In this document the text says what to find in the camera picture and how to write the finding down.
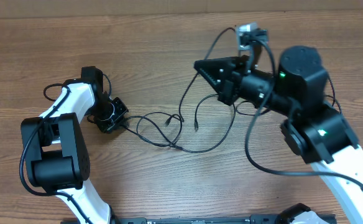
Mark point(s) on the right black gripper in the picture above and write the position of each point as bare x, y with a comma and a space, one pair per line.
223, 78

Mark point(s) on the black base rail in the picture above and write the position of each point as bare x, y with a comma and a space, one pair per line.
298, 213

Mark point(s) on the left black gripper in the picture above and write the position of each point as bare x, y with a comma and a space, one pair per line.
107, 127

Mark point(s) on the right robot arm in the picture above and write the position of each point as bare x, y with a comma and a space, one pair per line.
313, 128

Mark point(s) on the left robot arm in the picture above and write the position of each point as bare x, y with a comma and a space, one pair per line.
55, 159

